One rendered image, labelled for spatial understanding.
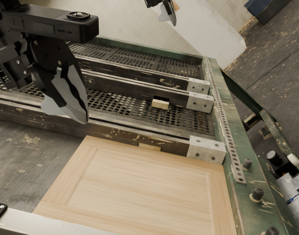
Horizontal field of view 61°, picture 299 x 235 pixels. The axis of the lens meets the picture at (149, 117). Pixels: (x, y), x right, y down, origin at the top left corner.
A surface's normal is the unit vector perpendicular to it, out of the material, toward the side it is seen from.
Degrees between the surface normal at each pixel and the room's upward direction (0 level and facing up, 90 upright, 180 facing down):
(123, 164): 60
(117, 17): 90
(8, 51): 90
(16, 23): 90
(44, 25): 90
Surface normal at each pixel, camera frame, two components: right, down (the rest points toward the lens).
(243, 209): 0.17, -0.87
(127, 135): -0.14, 0.44
